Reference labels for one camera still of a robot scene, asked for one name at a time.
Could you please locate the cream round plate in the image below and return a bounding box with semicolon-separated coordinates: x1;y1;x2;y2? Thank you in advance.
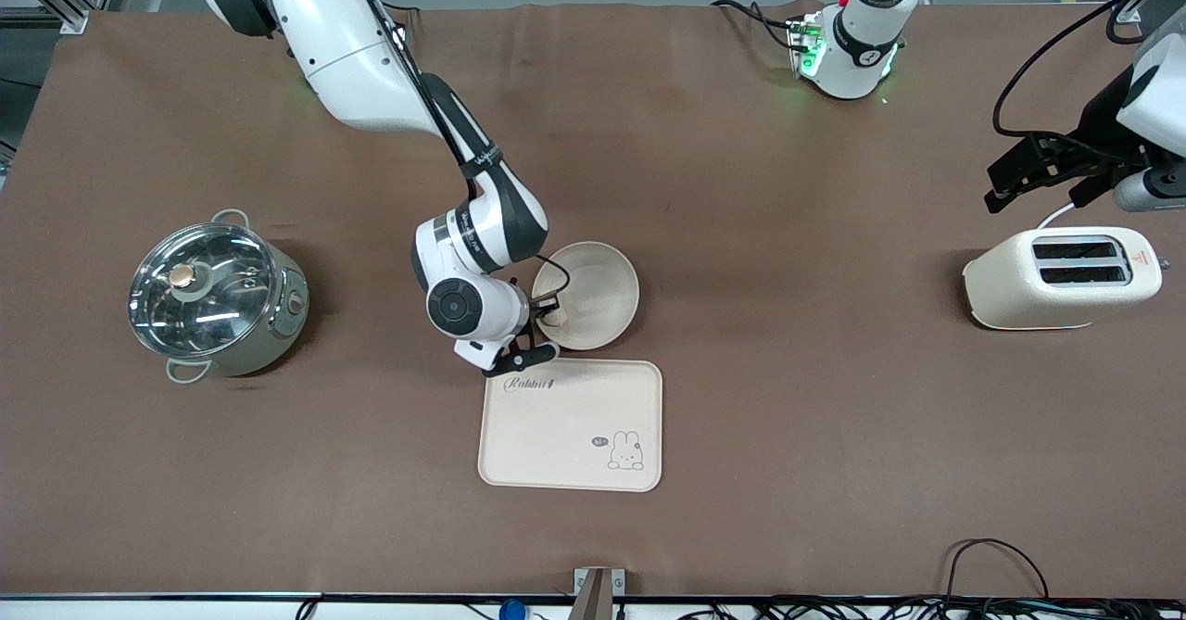
531;241;640;352

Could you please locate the cream tray with rabbit print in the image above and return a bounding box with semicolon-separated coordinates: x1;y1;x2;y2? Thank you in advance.
477;359;664;493

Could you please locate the cream two-slot toaster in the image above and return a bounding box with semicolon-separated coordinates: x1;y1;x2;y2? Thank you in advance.
962;226;1170;332

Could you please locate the brown table mat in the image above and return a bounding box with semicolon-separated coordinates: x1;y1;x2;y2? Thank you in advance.
0;0;1186;600

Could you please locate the glass pot lid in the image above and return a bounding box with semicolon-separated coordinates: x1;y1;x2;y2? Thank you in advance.
128;223;279;359

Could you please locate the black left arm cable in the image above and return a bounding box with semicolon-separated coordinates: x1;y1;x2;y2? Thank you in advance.
991;0;1186;139

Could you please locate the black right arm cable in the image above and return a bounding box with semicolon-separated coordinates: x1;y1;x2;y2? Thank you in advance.
366;0;573;315

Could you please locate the steel pot with grey handles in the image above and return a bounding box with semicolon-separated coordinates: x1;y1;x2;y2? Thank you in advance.
128;209;310;385

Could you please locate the metal table bracket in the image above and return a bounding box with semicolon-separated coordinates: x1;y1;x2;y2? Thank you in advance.
573;567;626;620

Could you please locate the black arm base cable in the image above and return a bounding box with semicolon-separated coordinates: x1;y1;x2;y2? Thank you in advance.
712;0;800;51

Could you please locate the black looped floor cable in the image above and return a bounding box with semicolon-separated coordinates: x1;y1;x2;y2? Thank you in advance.
940;538;1050;602

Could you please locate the black cable bundle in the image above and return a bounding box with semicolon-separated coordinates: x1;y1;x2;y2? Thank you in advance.
667;595;1186;620

